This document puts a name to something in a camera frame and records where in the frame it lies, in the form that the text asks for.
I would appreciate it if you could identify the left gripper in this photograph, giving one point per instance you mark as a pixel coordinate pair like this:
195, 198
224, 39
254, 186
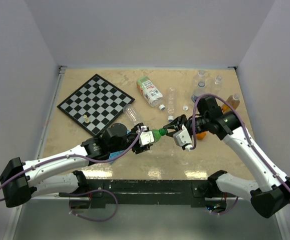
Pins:
138, 149

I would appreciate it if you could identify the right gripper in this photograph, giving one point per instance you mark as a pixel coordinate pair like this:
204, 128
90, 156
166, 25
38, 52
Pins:
177, 124

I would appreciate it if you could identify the green plastic bottle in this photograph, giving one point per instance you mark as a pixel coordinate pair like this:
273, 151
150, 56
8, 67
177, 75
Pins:
158, 133

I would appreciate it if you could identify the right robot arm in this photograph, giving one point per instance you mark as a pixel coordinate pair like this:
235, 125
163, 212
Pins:
269, 192

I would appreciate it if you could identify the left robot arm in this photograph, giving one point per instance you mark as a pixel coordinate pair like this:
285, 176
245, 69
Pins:
24, 180

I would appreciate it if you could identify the juice bottle with white label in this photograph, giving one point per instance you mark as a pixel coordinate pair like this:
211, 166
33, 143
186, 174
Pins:
150, 92

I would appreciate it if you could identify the blue label water bottle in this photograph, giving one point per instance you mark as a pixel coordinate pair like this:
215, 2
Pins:
198, 90

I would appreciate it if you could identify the clear bottle back row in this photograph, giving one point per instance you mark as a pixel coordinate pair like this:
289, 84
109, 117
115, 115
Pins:
199, 79

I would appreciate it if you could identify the orange tea bottle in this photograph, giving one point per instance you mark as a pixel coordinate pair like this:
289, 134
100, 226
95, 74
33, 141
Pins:
233, 100

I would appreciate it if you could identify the blue studded baseplate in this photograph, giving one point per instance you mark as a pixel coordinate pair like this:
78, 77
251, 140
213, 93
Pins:
114, 156

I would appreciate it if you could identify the orange plastic carrot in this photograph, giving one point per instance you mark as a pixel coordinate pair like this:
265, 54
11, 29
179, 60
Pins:
200, 136

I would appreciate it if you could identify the cream chess piece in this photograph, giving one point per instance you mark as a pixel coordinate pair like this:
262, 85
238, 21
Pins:
86, 119

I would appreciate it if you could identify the black white chessboard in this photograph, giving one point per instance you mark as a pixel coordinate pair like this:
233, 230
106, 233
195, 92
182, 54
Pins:
102, 108

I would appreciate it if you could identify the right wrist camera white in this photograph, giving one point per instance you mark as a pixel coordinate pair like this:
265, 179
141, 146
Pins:
183, 139

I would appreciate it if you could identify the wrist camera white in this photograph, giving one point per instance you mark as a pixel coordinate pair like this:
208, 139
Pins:
183, 139
146, 136

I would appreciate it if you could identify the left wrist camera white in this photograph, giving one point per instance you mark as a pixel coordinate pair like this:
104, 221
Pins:
146, 136

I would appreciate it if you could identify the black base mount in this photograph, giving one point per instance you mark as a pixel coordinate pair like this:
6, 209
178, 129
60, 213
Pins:
194, 193

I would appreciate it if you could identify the aluminium frame rail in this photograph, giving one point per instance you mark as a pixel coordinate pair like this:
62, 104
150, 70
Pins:
61, 72

